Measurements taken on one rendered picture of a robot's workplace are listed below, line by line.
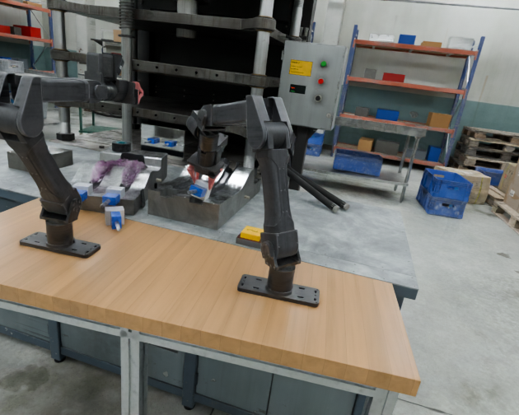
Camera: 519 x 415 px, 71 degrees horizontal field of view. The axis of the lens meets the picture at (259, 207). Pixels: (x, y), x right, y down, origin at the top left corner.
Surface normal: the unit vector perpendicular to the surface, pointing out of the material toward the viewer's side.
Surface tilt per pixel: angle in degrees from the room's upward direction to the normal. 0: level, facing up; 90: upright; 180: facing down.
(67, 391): 0
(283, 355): 90
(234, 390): 90
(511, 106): 90
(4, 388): 0
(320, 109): 90
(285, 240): 70
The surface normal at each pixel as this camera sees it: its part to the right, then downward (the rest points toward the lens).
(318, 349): 0.12, -0.93
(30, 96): 0.97, 0.18
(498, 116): -0.28, 0.29
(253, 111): -0.79, 0.12
